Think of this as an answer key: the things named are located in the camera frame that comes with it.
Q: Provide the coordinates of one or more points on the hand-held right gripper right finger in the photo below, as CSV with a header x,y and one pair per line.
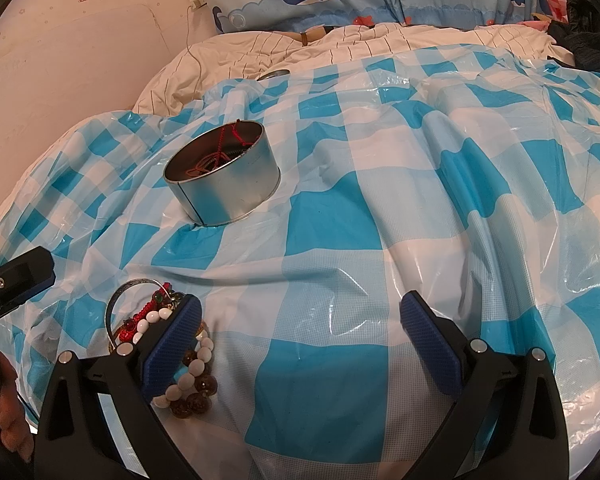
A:
x,y
430,340

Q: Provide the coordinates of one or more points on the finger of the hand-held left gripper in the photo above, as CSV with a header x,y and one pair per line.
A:
x,y
10,285

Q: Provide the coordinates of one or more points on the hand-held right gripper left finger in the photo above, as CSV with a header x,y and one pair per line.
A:
x,y
172,350

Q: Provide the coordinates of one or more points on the silver bangle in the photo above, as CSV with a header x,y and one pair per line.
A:
x,y
111,305

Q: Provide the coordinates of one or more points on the round metal tin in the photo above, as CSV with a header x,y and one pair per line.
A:
x,y
230,185

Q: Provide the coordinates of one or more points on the person's left hand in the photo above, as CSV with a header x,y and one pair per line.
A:
x,y
12,425

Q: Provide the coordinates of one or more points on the blue white checked plastic sheet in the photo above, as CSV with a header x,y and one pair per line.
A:
x,y
380,260

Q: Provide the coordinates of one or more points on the round metal tin lid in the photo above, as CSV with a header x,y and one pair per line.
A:
x,y
274,75

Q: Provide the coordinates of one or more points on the white striped quilt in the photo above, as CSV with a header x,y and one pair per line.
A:
x,y
220,60

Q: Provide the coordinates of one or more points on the dark brown object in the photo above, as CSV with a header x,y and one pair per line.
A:
x,y
312,35

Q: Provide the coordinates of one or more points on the black cloth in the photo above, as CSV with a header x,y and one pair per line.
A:
x,y
582,30

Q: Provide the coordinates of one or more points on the pink cloth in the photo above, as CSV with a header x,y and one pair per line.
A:
x,y
555,10

